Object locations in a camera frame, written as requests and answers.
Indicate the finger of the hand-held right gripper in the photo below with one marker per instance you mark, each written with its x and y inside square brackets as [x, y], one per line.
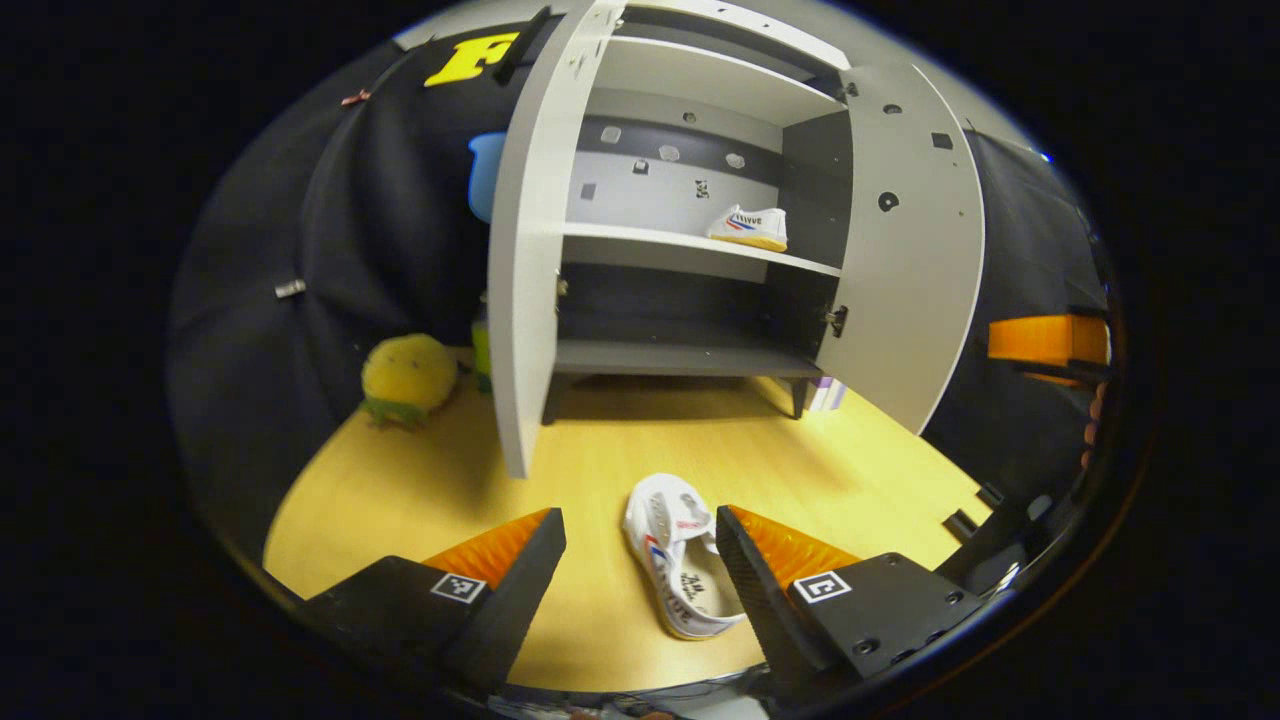
[1060, 374]
[1040, 338]

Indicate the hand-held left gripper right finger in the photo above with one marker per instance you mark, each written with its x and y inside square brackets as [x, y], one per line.
[760, 600]

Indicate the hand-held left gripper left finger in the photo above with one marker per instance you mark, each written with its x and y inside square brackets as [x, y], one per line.
[510, 610]

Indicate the white striped canvas shoe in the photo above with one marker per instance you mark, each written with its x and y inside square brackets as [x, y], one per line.
[680, 560]
[750, 228]

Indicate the white shoe cabinet door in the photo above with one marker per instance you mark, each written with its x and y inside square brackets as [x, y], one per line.
[910, 280]
[525, 250]

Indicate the white shoe cabinet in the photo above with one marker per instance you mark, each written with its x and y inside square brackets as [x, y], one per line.
[680, 355]

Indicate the white book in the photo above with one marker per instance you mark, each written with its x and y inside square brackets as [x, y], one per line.
[838, 395]

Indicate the yellow plush toy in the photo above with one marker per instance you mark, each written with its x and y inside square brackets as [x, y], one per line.
[408, 375]

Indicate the green plush toy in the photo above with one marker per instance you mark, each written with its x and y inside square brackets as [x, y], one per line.
[481, 355]

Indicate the silver clip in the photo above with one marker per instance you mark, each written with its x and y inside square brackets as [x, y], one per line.
[291, 289]

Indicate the black backdrop cloth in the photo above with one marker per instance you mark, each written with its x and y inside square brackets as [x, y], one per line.
[260, 300]

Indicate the pink clip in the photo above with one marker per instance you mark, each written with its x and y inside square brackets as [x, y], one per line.
[355, 98]

